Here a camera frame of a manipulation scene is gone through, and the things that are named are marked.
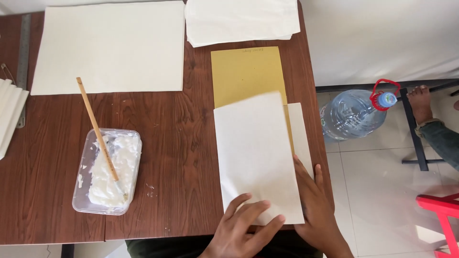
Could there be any red bottle carry handle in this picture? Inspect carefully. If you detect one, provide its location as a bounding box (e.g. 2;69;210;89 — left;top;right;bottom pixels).
369;78;401;112

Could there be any pile of folded paper bags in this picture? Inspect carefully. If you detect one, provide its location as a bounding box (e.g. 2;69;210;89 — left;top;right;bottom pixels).
0;78;30;160

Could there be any steel ruler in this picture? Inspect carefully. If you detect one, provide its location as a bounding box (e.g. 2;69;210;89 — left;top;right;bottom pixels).
16;14;32;129

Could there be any metal safety pin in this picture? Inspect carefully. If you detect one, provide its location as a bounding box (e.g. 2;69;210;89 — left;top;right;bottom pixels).
0;63;17;85

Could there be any stack of white paper sheets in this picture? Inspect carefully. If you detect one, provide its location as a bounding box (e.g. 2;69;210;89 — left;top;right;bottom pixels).
184;0;301;48

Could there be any clear plastic glue container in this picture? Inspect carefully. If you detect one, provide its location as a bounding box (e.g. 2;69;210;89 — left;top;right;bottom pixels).
72;128;143;216

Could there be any person's left hand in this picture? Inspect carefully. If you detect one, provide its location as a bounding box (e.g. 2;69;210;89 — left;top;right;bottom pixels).
205;193;286;258

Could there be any red plastic stool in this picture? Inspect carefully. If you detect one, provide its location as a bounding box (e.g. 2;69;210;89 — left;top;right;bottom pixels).
415;193;459;258

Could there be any wooden handled glue brush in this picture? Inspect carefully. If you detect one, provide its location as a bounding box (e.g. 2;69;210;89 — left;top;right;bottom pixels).
76;77;129;201

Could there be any large white paper sheet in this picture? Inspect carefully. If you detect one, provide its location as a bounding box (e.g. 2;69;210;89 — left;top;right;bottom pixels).
30;1;186;96

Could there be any person's dark green clothing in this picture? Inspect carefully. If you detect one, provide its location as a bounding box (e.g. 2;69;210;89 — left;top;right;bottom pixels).
125;229;324;258

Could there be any person's right hand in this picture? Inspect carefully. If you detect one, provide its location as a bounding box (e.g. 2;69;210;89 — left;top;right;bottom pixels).
293;155;348;252

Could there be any yellow-brown cardboard template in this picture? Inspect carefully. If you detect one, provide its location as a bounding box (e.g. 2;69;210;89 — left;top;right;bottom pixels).
210;46;295;155

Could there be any large clear water bottle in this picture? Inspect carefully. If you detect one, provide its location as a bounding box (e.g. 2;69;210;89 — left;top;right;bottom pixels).
320;89;398;142

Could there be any white glue paste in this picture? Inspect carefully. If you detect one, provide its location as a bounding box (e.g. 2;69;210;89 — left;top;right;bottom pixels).
87;133;140;208

